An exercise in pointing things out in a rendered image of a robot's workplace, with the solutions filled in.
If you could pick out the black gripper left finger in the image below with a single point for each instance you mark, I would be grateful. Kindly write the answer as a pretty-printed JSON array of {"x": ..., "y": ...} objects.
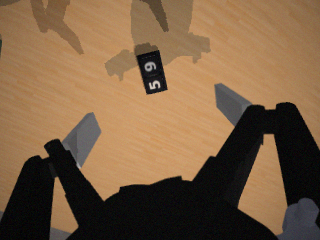
[{"x": 27, "y": 215}]

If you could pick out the black cube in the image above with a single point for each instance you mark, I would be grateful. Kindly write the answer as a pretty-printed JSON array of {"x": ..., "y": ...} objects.
[
  {"x": 150, "y": 65},
  {"x": 154, "y": 83}
]

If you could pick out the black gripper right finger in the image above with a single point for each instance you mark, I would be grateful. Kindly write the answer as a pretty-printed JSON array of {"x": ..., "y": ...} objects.
[{"x": 224, "y": 176}]

